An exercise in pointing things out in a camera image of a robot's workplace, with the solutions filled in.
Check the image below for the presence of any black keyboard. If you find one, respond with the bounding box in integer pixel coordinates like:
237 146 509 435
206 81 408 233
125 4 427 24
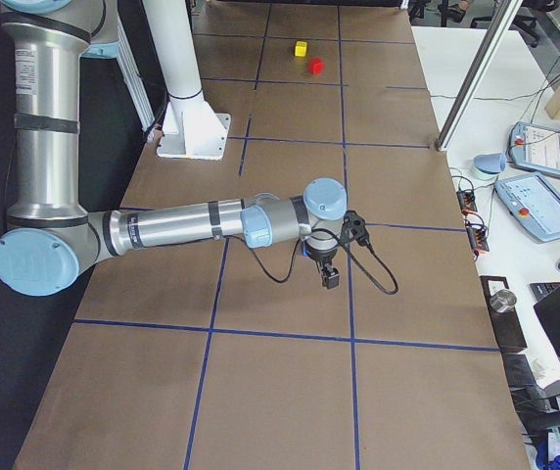
529 282 560 302

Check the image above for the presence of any yellow block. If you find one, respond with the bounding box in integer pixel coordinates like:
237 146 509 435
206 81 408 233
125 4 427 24
294 40 308 58

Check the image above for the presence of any near teach pendant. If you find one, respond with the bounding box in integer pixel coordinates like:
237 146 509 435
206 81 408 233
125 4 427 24
494 172 560 242

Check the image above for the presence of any far teach pendant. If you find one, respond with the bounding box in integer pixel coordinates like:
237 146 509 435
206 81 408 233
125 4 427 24
507 121 560 178

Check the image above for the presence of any orange connector block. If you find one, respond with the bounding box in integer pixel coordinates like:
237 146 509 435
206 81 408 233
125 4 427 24
465 222 490 255
456 190 477 215

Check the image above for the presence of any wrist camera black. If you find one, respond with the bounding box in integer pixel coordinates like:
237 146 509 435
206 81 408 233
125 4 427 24
340 210 370 247

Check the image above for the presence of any black camera cable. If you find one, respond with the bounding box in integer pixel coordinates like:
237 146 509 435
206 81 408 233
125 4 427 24
220 234 399 296

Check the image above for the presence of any red block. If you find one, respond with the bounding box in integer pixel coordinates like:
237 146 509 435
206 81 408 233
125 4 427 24
308 57 325 75

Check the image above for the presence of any lower orange connector block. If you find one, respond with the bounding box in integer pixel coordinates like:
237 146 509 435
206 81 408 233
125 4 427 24
465 222 490 255

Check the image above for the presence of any aluminium extrusion rail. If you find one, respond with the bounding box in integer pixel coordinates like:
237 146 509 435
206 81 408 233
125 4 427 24
117 19 155 132

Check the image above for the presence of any metal cup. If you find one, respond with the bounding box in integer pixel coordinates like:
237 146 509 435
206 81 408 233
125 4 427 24
489 289 517 313

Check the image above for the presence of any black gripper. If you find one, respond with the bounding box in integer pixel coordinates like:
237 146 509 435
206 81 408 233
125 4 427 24
304 229 340 289

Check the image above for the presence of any aluminium frame post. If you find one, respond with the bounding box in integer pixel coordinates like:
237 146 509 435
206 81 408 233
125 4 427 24
436 0 523 151

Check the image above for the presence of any white pedestal column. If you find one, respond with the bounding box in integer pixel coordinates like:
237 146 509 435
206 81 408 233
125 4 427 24
143 0 231 161

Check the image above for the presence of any upper orange connector block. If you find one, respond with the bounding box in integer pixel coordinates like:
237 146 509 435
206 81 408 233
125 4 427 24
456 190 477 215

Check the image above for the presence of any black tray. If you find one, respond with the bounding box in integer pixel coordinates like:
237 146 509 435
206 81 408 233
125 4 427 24
480 275 528 353

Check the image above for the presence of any teach pendant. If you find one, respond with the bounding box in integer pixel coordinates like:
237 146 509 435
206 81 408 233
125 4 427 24
507 121 560 178
494 172 560 242

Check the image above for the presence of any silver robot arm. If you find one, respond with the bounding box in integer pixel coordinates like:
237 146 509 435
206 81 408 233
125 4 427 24
0 1 349 297

